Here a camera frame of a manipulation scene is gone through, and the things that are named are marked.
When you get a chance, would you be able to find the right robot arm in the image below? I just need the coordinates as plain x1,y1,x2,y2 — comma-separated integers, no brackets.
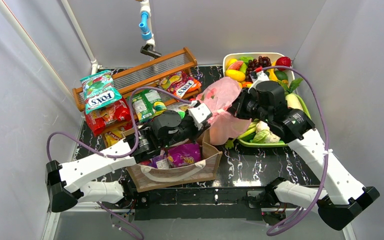
228,80,380,236

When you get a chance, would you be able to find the white cauliflower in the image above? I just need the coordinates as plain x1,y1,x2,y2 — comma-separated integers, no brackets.
252,121,280,144

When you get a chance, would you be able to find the green Fox's mint candy bag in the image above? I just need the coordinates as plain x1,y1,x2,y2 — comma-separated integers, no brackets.
80,70,122,114

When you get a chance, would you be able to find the pink plastic grocery bag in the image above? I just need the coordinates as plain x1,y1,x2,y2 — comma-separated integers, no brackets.
196,77,251,146

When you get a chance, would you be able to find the brown burlap tote bag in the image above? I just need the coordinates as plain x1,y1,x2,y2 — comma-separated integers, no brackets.
126,130,222,193

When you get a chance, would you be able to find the green Chuba snack bag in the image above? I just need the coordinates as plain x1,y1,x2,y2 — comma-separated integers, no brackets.
166,102,190,119

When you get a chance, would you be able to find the purple Fox's berries candy bag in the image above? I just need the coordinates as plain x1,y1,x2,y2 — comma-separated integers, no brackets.
140,149,170,170

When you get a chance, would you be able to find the white pipe with blue valve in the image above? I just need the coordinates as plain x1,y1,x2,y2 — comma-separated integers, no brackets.
137,0,162,59

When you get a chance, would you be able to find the white wall conduit pipe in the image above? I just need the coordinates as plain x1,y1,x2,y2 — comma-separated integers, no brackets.
0,0,100,110

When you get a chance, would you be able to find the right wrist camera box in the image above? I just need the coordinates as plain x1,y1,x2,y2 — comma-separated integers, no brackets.
249,66,270,89

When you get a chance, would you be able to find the aluminium frame rail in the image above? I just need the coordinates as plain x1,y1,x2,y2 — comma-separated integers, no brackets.
41,187,357,240

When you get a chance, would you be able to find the green lemon snack bag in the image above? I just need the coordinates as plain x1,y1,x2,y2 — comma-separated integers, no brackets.
132,89,167,124

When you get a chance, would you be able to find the yellow chips bag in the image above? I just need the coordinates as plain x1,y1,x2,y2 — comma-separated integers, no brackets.
104,128,124,147

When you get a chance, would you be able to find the green avocado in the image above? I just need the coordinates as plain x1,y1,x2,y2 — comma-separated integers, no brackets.
274,70,289,81

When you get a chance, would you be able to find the white fruit tray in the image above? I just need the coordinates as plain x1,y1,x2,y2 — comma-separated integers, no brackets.
222,52,296,89

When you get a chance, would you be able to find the dark grape bunch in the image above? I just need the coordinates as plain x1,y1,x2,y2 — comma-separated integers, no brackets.
245,55,272,78

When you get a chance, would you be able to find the red cookie snack bag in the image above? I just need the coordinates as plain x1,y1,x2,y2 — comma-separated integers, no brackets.
119,122,133,132

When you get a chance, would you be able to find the green vegetable tray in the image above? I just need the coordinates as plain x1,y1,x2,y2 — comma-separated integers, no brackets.
237,93,311,148

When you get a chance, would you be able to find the wooden rack with glass shelves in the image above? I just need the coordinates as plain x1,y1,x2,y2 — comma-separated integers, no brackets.
72,48,197,134

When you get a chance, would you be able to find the orange Fox's fruits candy bag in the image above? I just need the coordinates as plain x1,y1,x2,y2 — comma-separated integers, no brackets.
158,71,202,98

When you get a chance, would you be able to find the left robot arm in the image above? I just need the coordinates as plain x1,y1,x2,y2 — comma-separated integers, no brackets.
45,101,212,213

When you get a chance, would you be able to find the purple grape candy bag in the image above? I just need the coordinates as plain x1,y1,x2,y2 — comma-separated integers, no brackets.
167,143,202,168

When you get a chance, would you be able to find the white radish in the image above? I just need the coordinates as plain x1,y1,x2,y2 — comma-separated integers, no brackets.
285,93,303,111

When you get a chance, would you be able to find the red apple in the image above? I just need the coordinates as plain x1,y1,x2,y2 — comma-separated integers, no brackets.
275,56,292,71

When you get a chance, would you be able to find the yellow mango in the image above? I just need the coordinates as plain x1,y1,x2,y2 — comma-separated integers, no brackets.
225,69,246,82

